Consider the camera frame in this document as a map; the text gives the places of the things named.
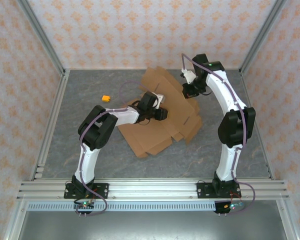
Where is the brown cardboard box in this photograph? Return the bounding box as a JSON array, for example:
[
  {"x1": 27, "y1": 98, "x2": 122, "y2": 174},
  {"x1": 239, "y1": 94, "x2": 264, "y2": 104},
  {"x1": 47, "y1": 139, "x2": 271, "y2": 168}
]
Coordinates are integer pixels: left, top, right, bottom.
[{"x1": 117, "y1": 65, "x2": 203, "y2": 159}]

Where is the aluminium cross beam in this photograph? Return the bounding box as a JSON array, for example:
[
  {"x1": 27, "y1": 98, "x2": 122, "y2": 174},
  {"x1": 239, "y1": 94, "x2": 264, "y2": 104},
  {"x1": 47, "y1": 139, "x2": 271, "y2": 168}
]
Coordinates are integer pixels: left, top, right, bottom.
[{"x1": 16, "y1": 178, "x2": 290, "y2": 201}]

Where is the left controller board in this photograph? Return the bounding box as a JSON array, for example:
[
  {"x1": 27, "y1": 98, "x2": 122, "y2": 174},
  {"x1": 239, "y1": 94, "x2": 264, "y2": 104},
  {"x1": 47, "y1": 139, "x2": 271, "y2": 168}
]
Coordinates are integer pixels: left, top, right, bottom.
[{"x1": 73, "y1": 199, "x2": 96, "y2": 216}]

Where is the controller board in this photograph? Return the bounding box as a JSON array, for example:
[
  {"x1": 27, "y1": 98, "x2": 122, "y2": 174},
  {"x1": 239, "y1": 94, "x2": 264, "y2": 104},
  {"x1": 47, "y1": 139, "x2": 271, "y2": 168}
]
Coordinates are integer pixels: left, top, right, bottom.
[
  {"x1": 73, "y1": 199, "x2": 96, "y2": 216},
  {"x1": 214, "y1": 199, "x2": 246, "y2": 215}
]

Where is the grey metal panel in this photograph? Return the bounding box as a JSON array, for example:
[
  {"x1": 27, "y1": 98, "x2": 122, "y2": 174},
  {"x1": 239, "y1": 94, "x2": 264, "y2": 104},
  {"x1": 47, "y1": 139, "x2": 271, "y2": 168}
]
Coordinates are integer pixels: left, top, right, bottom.
[{"x1": 17, "y1": 211, "x2": 288, "y2": 240}]

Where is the right controller board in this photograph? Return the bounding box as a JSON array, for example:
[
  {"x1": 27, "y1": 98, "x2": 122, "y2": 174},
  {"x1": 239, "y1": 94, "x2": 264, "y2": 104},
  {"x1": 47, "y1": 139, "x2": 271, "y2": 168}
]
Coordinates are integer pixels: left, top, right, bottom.
[{"x1": 214, "y1": 199, "x2": 246, "y2": 215}]

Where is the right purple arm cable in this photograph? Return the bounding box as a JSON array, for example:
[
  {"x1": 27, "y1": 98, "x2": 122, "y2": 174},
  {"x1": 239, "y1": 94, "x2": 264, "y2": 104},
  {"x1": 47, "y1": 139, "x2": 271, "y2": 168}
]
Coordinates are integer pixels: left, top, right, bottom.
[{"x1": 181, "y1": 53, "x2": 256, "y2": 215}]

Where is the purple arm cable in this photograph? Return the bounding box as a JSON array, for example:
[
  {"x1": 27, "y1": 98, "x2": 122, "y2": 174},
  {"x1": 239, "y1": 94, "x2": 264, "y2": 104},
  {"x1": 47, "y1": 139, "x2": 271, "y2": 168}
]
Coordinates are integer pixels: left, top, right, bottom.
[
  {"x1": 181, "y1": 53, "x2": 256, "y2": 215},
  {"x1": 76, "y1": 81, "x2": 148, "y2": 216}
]

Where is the right aluminium side rail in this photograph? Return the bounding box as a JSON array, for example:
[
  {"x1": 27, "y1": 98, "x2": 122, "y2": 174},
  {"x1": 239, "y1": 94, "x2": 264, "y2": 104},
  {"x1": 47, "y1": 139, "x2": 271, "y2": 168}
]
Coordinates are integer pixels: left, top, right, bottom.
[{"x1": 239, "y1": 69, "x2": 275, "y2": 181}]

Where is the aluminium side rail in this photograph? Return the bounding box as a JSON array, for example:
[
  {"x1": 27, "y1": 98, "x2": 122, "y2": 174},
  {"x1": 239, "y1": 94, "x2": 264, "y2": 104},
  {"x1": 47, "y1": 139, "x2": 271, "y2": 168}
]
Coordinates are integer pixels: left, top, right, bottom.
[
  {"x1": 239, "y1": 69, "x2": 275, "y2": 181},
  {"x1": 31, "y1": 69, "x2": 71, "y2": 180}
]

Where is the right aluminium frame post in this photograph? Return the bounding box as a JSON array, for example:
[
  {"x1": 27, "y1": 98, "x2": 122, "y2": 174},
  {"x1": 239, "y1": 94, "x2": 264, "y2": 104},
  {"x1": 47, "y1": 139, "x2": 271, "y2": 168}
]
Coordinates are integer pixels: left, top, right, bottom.
[{"x1": 239, "y1": 0, "x2": 288, "y2": 75}]

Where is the aluminium frame post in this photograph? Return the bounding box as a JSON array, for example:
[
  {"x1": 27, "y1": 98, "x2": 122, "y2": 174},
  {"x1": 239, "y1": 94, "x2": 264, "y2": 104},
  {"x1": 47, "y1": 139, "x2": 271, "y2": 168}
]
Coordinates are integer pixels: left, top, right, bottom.
[
  {"x1": 17, "y1": 0, "x2": 67, "y2": 75},
  {"x1": 239, "y1": 0, "x2": 288, "y2": 75}
]

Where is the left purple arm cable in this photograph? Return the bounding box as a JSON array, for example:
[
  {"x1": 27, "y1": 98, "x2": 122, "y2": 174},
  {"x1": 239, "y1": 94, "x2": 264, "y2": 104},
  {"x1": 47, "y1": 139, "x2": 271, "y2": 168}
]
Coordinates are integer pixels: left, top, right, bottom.
[{"x1": 76, "y1": 81, "x2": 148, "y2": 216}]

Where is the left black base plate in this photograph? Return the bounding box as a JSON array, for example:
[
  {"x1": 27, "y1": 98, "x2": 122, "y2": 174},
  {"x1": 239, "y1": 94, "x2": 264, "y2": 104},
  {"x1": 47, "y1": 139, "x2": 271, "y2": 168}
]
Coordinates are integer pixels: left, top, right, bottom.
[{"x1": 63, "y1": 183, "x2": 110, "y2": 200}]

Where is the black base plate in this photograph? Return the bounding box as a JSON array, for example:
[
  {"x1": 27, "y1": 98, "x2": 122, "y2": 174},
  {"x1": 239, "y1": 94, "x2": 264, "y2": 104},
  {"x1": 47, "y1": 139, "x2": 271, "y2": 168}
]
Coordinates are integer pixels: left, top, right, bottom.
[
  {"x1": 63, "y1": 183, "x2": 110, "y2": 200},
  {"x1": 196, "y1": 181, "x2": 241, "y2": 200}
]

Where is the left aluminium side rail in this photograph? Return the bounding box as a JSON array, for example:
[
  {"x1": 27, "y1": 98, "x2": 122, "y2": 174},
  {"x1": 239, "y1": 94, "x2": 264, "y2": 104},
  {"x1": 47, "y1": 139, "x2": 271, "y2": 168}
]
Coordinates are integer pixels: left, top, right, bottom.
[{"x1": 31, "y1": 69, "x2": 71, "y2": 180}]

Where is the slotted grey cable duct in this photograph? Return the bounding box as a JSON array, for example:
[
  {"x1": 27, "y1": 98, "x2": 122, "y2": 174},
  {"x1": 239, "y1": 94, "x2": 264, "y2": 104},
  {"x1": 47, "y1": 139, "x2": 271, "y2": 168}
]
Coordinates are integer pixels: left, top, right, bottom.
[{"x1": 27, "y1": 201, "x2": 246, "y2": 212}]

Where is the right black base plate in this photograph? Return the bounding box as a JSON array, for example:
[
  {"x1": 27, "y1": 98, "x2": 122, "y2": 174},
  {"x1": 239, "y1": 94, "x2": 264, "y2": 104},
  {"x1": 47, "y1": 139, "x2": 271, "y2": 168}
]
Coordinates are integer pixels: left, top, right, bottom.
[{"x1": 196, "y1": 181, "x2": 241, "y2": 200}]

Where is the left aluminium frame post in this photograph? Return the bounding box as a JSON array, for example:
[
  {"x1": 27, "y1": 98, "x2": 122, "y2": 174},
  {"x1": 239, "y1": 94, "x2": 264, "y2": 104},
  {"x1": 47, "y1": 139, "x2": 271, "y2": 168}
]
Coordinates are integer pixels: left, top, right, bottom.
[{"x1": 17, "y1": 0, "x2": 67, "y2": 75}]

